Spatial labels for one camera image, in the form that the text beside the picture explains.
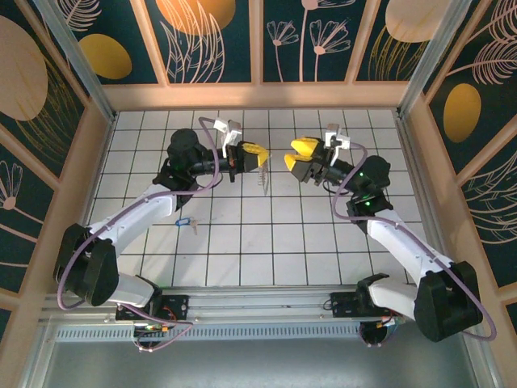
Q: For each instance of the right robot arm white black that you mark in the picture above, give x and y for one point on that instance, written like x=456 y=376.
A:
x=404 y=242

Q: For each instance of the grey metal sheet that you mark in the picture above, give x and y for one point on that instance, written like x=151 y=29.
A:
x=258 y=368

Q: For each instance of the wall panel single flower outline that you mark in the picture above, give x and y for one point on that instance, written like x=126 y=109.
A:
x=24 y=226

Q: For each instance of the wall panel large peach circle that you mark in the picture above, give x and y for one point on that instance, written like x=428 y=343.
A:
x=20 y=68

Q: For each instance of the wall panel leaf outlines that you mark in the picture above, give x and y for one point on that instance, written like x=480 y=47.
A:
x=497 y=210

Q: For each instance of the wall panel yellow oval feathers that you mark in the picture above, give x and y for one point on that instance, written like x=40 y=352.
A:
x=462 y=113

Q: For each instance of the long aluminium mounting rail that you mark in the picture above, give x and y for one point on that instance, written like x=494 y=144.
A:
x=258 y=301

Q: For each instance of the silver key with blue tag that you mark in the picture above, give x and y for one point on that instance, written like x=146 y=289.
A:
x=183 y=222

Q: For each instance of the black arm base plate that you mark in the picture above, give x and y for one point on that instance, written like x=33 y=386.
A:
x=343 y=303
x=177 y=305

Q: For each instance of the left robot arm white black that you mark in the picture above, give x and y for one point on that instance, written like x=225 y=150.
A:
x=133 y=214

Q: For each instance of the wall panel peach oval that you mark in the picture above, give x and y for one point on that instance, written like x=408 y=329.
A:
x=408 y=20

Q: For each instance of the peach wooden wall frame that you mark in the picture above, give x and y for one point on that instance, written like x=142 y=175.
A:
x=258 y=95

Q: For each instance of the aluminium table side rail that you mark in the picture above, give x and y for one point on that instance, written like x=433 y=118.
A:
x=92 y=202
x=426 y=202

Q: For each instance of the aluminium corner post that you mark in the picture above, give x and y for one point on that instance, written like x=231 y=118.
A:
x=434 y=60
x=76 y=60

